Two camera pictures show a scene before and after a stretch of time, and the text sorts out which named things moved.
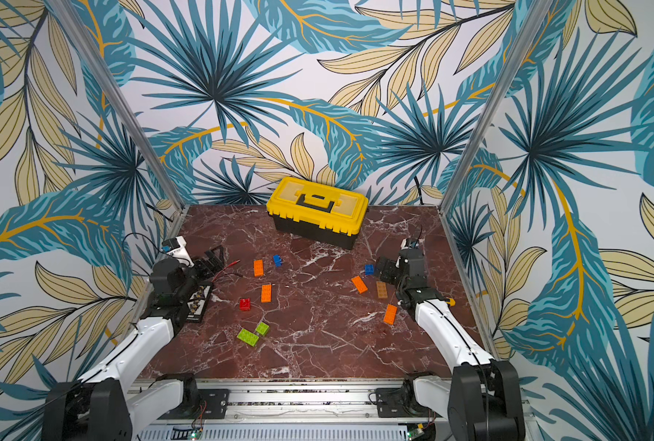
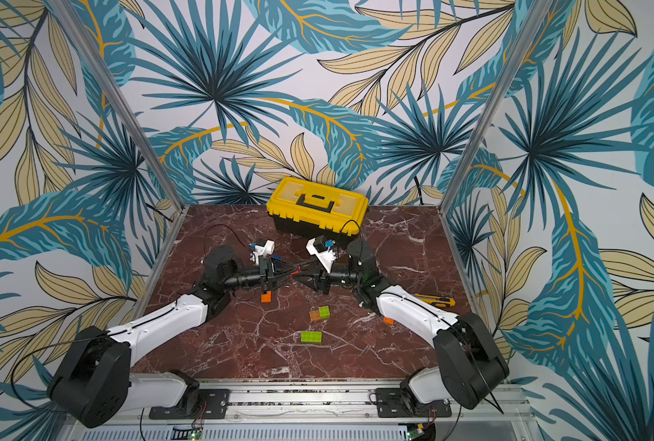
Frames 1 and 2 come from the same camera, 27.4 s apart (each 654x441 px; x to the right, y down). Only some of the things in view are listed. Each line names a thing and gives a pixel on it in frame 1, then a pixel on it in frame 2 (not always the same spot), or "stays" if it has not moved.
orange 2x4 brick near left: [266, 291] stays
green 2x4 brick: [248, 337] to [311, 336]
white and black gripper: [407, 244] to [326, 257]
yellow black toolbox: [326, 215] stays
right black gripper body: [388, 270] to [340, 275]
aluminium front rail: [301, 411] stays
